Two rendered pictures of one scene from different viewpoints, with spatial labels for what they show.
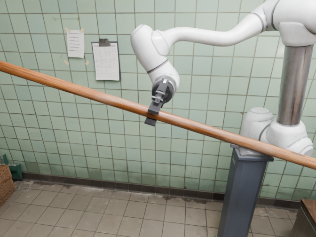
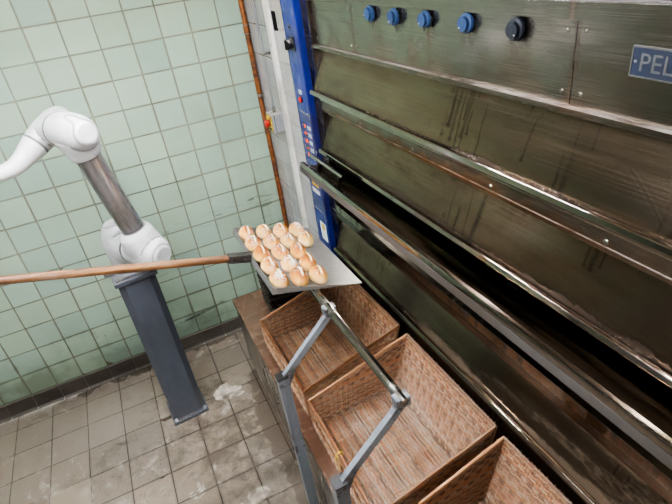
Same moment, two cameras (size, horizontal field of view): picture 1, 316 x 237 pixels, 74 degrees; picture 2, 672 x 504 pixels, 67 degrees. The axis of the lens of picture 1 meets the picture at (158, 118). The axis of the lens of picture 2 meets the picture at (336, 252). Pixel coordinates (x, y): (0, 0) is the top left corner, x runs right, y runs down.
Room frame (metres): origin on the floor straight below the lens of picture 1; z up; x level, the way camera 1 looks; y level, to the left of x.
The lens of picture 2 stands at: (-1.27, -0.40, 2.24)
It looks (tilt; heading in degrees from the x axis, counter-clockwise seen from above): 31 degrees down; 331
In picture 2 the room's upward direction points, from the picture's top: 9 degrees counter-clockwise
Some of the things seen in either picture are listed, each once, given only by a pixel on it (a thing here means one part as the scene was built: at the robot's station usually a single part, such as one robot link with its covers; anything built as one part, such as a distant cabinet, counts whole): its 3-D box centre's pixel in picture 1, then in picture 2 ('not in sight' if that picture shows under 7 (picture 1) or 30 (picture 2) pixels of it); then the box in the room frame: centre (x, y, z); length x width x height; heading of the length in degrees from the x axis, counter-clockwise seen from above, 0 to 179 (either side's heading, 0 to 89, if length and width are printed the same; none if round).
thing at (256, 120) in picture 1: (257, 125); (121, 240); (1.12, -0.59, 1.17); 0.18 x 0.16 x 0.22; 22
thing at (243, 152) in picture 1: (248, 144); (126, 265); (1.13, -0.57, 1.03); 0.22 x 0.18 x 0.06; 86
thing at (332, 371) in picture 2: not in sight; (326, 334); (0.35, -1.20, 0.72); 0.56 x 0.49 x 0.28; 173
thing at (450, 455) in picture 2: not in sight; (394, 425); (-0.25, -1.11, 0.72); 0.56 x 0.49 x 0.28; 172
